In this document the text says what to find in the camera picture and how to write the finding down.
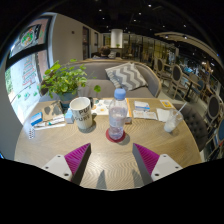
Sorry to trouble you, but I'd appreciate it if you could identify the flat round red coaster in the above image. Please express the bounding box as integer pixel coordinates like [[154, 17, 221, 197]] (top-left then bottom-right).
[[105, 127, 127, 144]]

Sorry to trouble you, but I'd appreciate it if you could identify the grey curved sofa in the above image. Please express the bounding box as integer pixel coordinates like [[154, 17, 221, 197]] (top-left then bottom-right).
[[39, 59, 163, 99]]

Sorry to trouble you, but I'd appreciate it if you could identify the brown notebook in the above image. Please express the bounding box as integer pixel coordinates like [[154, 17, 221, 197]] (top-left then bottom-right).
[[41, 100, 64, 122]]

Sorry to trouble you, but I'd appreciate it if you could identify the white round pillar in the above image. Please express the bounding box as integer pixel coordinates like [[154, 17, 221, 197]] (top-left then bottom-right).
[[110, 28, 124, 49]]

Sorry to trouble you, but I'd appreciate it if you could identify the yellow square card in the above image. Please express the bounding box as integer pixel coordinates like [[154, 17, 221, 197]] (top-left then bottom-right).
[[159, 99, 174, 109]]

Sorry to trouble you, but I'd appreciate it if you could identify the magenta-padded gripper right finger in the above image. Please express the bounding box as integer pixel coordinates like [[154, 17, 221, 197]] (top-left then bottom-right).
[[132, 143, 183, 186]]

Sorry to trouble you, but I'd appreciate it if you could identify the dark grey tufted armchair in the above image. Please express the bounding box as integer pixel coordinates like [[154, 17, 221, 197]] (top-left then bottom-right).
[[173, 103, 209, 153]]

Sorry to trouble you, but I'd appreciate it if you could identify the white pen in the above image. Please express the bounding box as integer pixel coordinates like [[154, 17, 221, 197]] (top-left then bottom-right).
[[33, 114, 67, 131]]

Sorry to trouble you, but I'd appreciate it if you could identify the white printed leaflet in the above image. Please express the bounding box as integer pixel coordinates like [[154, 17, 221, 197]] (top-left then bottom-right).
[[132, 109, 158, 121]]

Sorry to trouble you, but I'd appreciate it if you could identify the white illustrated booklet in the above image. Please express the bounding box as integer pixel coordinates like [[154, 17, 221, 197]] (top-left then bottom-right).
[[93, 98, 114, 117]]

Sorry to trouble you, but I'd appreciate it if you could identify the group of ceiling lights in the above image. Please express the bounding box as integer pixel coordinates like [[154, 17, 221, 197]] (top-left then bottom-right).
[[96, 1, 188, 39]]

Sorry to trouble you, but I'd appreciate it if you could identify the group of dining chairs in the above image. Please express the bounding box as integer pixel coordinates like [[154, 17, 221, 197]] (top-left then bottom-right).
[[151, 56, 224, 158]]

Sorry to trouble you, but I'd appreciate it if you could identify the small blue box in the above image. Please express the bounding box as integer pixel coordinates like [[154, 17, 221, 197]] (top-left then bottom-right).
[[30, 112, 44, 127]]

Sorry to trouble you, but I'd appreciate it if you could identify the small white blue packet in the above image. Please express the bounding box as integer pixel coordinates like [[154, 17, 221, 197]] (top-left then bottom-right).
[[134, 100, 151, 111]]

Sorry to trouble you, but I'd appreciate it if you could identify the green potted plant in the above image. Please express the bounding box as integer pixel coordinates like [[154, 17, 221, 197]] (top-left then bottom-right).
[[39, 59, 102, 109]]

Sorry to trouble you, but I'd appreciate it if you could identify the person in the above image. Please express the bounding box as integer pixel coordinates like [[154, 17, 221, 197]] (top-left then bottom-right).
[[96, 45, 113, 60]]

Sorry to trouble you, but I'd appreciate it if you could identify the window with colourful decals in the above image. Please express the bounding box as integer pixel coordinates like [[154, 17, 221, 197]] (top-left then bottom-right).
[[4, 16, 54, 124]]

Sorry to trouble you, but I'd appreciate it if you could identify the white paper napkin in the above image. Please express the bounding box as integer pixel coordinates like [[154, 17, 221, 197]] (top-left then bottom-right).
[[156, 107, 171, 123]]

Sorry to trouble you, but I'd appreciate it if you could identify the light blue tissue packet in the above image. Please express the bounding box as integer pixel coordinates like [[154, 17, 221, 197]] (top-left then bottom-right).
[[64, 108, 75, 124]]

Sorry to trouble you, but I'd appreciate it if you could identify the white printed mug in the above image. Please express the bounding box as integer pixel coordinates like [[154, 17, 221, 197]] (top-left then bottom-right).
[[69, 96, 94, 131]]

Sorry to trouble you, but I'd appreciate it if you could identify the grey chevron pillow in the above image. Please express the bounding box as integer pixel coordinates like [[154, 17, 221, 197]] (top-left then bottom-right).
[[104, 62, 148, 92]]

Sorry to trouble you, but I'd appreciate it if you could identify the clear water bottle blue cap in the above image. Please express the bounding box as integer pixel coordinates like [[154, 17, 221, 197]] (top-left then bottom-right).
[[108, 88, 129, 141]]

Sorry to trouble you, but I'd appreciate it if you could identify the clear plastic cup with straw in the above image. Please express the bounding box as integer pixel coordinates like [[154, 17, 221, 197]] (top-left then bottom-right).
[[163, 101, 188, 134]]

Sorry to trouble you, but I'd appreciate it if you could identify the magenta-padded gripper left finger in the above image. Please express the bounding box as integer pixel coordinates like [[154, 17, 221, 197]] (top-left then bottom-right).
[[41, 143, 92, 185]]

